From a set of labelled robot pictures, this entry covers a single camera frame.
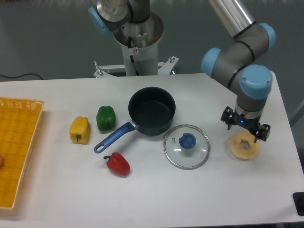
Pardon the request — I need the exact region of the yellow wicker basket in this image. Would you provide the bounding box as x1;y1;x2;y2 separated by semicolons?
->
0;97;44;210

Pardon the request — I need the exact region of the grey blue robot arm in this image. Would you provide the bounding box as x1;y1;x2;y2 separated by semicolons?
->
88;0;276;141

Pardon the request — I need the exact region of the glass lid blue knob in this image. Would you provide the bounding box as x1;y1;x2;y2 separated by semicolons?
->
163;124;211;170

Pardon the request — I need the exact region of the white table frame bracket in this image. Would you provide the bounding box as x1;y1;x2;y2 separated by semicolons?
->
93;56;179;78

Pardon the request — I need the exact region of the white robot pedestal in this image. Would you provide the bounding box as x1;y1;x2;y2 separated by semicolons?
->
113;12;164;76

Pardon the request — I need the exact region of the green bell pepper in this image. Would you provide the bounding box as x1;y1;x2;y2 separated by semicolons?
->
96;106;116;132

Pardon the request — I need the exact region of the black cable on floor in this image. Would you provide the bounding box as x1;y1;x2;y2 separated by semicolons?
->
0;73;43;80

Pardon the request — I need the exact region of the dark saucepan blue handle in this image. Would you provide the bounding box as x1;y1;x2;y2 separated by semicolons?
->
94;86;176;153

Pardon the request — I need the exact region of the glazed beige donut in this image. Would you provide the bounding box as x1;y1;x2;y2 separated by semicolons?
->
229;132;260;160

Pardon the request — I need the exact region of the yellow bell pepper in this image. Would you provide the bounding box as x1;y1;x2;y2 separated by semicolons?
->
69;116;91;144

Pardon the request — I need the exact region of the red bell pepper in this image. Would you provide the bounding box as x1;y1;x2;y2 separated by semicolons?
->
103;152;130;176

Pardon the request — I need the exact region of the black device at table edge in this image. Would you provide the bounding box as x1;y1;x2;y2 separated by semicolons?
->
293;192;304;216

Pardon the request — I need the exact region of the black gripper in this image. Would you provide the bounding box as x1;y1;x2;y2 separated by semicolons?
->
220;106;271;143

